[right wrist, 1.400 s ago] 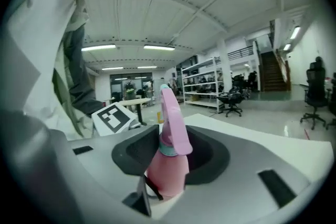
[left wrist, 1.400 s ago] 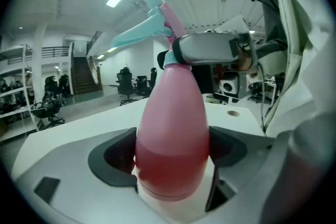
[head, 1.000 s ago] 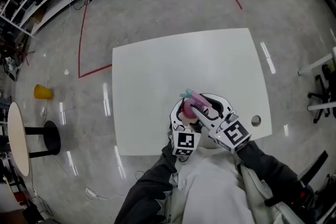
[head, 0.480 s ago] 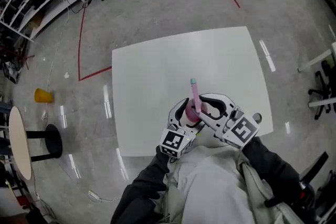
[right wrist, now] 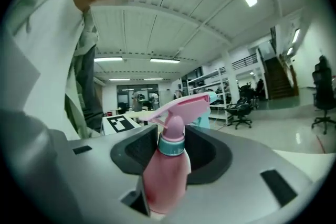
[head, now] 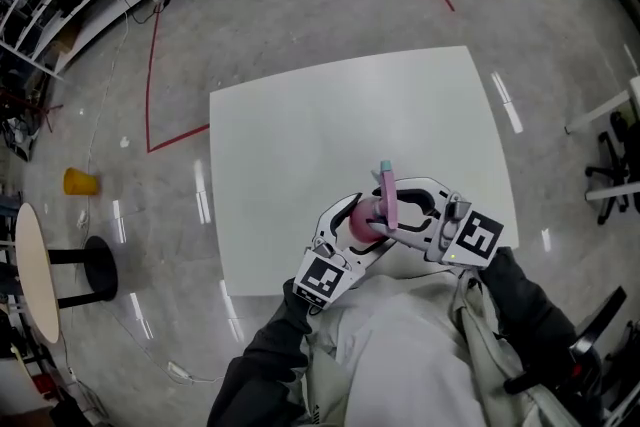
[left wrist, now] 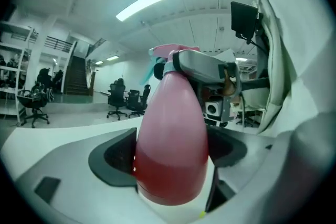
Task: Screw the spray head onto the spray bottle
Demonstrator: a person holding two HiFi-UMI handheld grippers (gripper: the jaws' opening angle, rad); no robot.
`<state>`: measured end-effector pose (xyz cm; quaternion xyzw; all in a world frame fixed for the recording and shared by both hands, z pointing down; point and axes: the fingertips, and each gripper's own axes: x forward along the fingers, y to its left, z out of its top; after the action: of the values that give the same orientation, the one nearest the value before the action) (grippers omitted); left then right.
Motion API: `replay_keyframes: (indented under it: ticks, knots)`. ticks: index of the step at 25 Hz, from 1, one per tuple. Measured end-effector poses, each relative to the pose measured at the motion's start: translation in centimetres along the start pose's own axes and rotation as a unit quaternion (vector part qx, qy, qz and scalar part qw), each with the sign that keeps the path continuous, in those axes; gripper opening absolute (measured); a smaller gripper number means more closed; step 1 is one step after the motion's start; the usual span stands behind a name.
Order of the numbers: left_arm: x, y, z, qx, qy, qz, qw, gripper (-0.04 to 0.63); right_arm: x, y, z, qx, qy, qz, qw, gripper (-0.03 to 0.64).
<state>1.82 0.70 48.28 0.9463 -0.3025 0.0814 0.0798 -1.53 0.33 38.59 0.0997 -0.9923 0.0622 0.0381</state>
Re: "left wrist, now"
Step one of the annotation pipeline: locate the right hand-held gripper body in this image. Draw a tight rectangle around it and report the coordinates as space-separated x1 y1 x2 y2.
193 61 245 128

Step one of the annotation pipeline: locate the person's white shirt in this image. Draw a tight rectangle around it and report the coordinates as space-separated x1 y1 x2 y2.
255 0 336 140

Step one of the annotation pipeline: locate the black office chair with clutter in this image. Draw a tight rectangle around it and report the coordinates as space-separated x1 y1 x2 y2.
16 80 55 129

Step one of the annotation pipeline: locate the dark wooden staircase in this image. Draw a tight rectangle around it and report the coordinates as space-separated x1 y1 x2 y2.
64 56 93 96

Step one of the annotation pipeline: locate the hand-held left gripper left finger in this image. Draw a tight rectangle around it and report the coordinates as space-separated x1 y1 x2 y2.
0 115 149 224

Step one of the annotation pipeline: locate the black chest-mounted box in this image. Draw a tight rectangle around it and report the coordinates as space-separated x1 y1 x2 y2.
230 1 263 39

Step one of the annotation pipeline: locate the white metal shelf rack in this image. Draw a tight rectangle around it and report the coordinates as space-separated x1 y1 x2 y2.
0 20 34 124

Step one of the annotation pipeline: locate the mezzanine railing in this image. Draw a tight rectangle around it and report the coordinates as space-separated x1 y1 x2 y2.
44 35 76 54

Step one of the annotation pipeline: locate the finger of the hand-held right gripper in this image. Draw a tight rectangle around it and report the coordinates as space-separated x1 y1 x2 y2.
153 62 165 80
172 49 229 82

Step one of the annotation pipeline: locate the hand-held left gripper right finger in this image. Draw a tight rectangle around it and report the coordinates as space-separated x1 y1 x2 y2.
204 125 297 224

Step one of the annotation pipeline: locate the black high-back office chair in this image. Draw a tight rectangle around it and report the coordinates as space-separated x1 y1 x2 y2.
106 78 129 121

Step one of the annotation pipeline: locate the pink spray head teal trigger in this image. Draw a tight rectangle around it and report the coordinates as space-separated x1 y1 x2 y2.
138 44 201 86

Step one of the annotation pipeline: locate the long ceiling light panel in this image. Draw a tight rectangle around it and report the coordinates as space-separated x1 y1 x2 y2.
115 0 169 22

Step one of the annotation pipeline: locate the person's right hand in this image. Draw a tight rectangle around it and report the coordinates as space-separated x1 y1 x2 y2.
222 70 237 97

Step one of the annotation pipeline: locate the pink spray bottle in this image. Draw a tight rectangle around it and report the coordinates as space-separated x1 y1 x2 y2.
133 70 210 207

